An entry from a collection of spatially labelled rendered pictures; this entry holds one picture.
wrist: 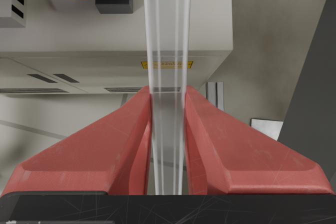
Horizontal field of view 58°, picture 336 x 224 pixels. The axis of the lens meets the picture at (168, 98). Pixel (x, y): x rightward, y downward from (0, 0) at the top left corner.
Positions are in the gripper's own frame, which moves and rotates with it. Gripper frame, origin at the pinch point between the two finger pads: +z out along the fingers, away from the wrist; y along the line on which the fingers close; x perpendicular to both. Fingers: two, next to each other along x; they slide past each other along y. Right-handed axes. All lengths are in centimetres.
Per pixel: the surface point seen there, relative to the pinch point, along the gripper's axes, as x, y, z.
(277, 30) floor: 36, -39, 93
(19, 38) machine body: 11.7, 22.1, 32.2
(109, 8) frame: 7.4, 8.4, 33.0
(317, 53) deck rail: -0.2, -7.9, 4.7
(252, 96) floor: 55, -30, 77
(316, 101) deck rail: 2.0, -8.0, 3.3
